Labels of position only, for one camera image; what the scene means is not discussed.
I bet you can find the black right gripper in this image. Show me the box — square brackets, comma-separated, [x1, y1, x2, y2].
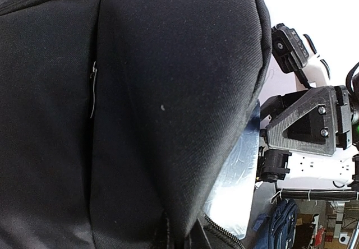
[260, 86, 352, 156]

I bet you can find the dark blue book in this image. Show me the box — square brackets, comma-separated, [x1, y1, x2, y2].
[203, 104, 260, 239]

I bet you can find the black student backpack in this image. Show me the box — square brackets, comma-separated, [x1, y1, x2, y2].
[1, 0, 271, 248]

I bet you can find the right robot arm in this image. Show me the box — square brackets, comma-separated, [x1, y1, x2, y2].
[257, 60, 358, 200]

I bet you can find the navy blue bag background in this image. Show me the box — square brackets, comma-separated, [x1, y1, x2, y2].
[252, 199, 297, 249]

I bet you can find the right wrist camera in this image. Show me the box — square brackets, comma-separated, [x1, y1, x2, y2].
[270, 23, 332, 89]

